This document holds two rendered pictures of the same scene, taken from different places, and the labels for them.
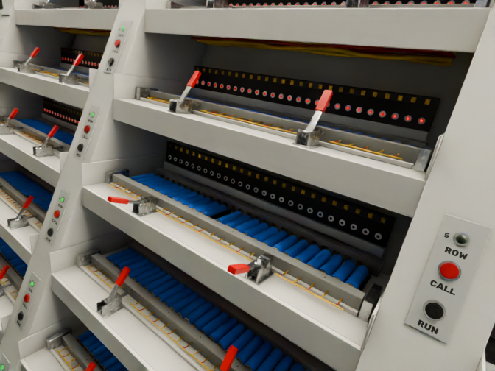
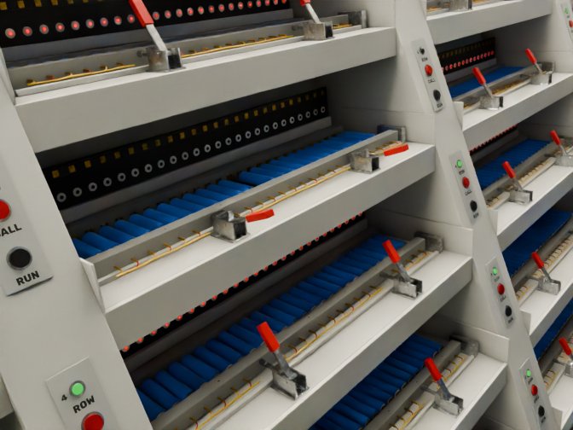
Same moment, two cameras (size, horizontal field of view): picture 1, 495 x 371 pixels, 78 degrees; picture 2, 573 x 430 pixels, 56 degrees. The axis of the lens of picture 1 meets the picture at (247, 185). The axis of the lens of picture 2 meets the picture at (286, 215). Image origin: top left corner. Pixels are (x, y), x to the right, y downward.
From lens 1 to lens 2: 0.81 m
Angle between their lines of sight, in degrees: 73
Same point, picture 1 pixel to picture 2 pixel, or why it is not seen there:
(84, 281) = not seen: outside the picture
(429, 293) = (431, 88)
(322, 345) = (422, 165)
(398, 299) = (426, 102)
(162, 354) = (360, 328)
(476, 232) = (422, 43)
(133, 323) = (315, 358)
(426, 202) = (402, 38)
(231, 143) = (280, 68)
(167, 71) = not seen: outside the picture
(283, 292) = (384, 161)
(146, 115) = (134, 98)
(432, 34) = not seen: outside the picture
